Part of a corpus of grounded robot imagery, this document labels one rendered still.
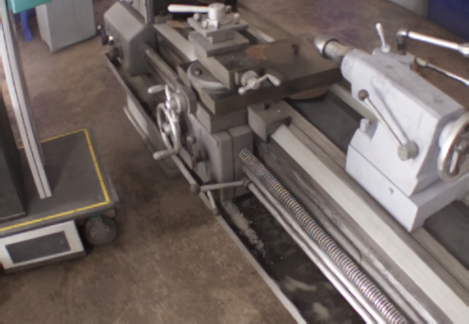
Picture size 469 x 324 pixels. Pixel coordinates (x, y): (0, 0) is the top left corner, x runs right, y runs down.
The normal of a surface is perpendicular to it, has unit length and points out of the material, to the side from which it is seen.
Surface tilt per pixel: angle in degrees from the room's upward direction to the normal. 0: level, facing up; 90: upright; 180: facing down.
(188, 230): 0
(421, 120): 82
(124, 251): 0
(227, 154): 90
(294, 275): 0
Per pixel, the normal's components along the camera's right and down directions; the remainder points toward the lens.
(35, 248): 0.38, 0.53
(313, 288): -0.04, -0.81
